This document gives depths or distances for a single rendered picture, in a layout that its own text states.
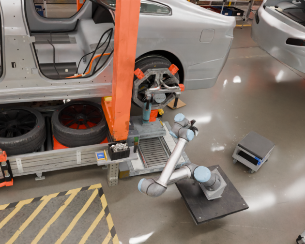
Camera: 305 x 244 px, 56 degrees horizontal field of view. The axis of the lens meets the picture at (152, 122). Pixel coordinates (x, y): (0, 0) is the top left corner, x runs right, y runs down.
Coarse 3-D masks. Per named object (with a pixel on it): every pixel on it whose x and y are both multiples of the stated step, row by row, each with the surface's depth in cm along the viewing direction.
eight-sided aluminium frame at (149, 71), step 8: (144, 72) 321; (152, 72) 317; (160, 72) 321; (168, 72) 324; (136, 80) 323; (176, 80) 336; (136, 88) 324; (136, 96) 332; (168, 96) 354; (152, 104) 355; (160, 104) 356
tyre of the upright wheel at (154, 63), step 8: (144, 56) 333; (152, 56) 332; (160, 56) 337; (136, 64) 328; (144, 64) 321; (152, 64) 321; (160, 64) 325; (168, 64) 329; (176, 72) 339; (136, 104) 350
